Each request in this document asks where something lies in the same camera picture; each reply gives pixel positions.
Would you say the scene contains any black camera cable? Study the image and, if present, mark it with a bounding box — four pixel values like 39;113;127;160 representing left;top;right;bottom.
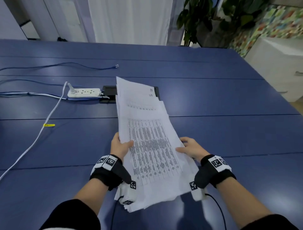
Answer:
110;195;124;230
205;193;227;230

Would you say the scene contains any person's left hand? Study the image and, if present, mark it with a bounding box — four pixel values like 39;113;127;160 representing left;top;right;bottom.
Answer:
110;132;134;164

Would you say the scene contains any gathered printed papers stack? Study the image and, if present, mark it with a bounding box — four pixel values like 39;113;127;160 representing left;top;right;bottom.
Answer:
114;76;199;214

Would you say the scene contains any white power cable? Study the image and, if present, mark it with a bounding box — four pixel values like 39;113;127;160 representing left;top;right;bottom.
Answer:
0;82;76;180

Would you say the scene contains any blue network cable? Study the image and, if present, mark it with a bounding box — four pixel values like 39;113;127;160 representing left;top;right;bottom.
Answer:
0;62;119;71

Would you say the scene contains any white power strip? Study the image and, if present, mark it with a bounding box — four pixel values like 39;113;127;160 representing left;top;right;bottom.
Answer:
67;88;101;98

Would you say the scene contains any colourful patterned panel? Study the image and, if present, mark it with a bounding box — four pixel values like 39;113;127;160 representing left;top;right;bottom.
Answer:
229;4;303;57

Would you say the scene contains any grey plant pot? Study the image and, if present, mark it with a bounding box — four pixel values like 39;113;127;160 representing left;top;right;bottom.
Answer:
196;19;236;48

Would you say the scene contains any person's right forearm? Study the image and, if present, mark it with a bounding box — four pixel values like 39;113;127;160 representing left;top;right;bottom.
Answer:
216;178;274;229

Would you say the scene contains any black desk cable box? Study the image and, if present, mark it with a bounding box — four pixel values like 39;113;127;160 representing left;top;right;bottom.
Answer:
99;86;160;104

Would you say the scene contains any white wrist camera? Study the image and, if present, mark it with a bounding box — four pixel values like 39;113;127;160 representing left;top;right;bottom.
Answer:
118;181;138;205
189;181;209;202

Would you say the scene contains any large green potted plant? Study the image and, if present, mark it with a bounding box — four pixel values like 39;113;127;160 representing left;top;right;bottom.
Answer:
176;0;270;47

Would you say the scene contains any blue and white cable bundle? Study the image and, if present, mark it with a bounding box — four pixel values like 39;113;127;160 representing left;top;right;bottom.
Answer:
0;92;110;100

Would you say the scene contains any person's right hand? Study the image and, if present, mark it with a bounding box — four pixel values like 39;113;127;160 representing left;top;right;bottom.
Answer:
175;137;211;163

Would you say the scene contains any white drawer cabinet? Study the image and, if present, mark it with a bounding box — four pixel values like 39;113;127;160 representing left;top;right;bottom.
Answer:
244;38;303;102

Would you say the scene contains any thin blue cable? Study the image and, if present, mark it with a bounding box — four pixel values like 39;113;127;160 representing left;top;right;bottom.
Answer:
0;79;82;87

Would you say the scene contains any white curtain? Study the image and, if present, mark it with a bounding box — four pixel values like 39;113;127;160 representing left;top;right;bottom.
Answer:
88;0;173;45

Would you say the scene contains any black fleece sleeve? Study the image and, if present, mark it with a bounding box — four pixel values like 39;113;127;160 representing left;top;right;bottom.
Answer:
240;214;300;230
39;199;101;230

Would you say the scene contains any black wrist strap with markers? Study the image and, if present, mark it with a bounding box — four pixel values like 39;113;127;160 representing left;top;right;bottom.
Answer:
89;154;132;191
194;154;237;189

